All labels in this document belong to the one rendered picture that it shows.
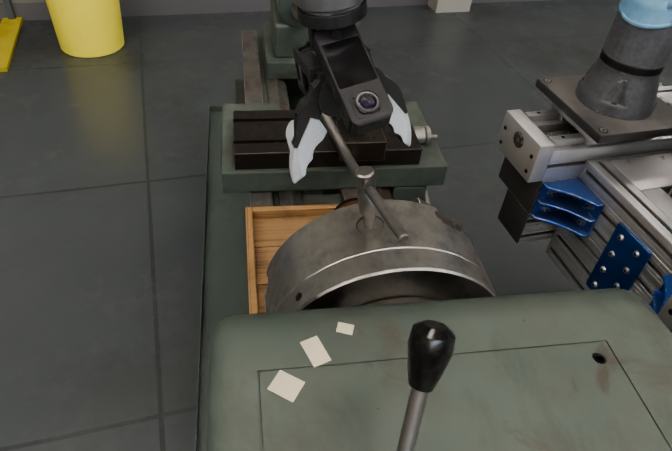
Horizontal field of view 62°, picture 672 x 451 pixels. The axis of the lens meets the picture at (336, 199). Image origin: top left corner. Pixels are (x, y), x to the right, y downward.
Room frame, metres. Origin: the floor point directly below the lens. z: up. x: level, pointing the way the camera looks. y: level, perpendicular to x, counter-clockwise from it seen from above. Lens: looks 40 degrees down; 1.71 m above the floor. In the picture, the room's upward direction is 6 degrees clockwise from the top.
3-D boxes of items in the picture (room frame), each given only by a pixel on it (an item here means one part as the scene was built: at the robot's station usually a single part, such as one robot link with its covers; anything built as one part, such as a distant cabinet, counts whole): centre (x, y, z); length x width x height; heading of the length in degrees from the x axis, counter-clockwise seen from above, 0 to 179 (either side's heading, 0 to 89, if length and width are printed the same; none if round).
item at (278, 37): (1.69, 0.18, 1.01); 0.30 x 0.20 x 0.29; 12
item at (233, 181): (1.17, 0.03, 0.89); 0.53 x 0.30 x 0.06; 102
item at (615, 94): (1.04, -0.54, 1.21); 0.15 x 0.15 x 0.10
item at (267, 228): (0.78, -0.02, 0.88); 0.36 x 0.30 x 0.04; 102
